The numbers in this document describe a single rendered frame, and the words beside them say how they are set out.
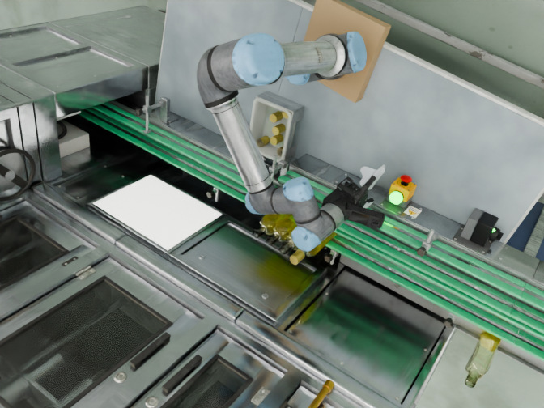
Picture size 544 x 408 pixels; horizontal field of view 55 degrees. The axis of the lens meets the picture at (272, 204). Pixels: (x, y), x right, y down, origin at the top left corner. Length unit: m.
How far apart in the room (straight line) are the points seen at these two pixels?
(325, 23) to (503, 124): 0.66
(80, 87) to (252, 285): 1.06
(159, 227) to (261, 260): 0.41
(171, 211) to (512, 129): 1.25
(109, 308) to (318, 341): 0.68
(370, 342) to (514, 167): 0.71
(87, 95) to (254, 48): 1.19
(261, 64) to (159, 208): 1.03
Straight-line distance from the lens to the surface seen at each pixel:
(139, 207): 2.13
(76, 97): 2.28
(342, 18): 1.82
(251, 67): 1.23
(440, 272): 1.81
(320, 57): 1.47
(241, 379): 1.62
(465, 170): 1.83
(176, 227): 2.03
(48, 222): 2.16
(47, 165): 2.31
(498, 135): 1.76
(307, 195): 1.38
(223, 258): 1.91
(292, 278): 1.88
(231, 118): 1.38
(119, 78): 2.39
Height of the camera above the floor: 2.39
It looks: 46 degrees down
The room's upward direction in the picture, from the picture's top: 125 degrees counter-clockwise
